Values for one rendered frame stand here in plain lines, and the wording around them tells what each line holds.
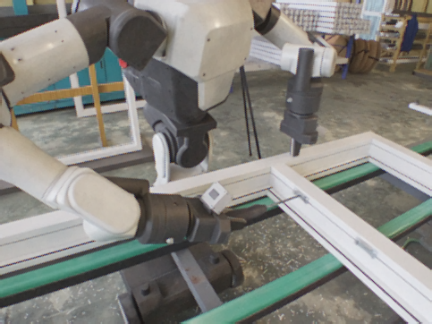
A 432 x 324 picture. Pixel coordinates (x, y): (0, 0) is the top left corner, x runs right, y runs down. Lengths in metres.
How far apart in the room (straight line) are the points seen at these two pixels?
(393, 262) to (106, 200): 0.49
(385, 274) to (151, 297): 0.99
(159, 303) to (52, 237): 0.81
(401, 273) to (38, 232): 0.67
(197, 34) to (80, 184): 0.36
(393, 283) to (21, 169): 0.63
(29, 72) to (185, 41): 0.29
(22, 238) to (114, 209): 0.26
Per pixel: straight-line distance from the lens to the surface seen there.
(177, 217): 0.50
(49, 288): 0.67
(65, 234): 0.67
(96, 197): 0.45
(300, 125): 0.77
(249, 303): 0.56
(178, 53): 0.64
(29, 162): 0.48
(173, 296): 1.40
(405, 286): 0.61
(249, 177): 0.75
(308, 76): 0.71
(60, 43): 0.53
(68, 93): 2.84
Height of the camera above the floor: 1.32
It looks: 30 degrees down
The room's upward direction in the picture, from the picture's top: 1 degrees clockwise
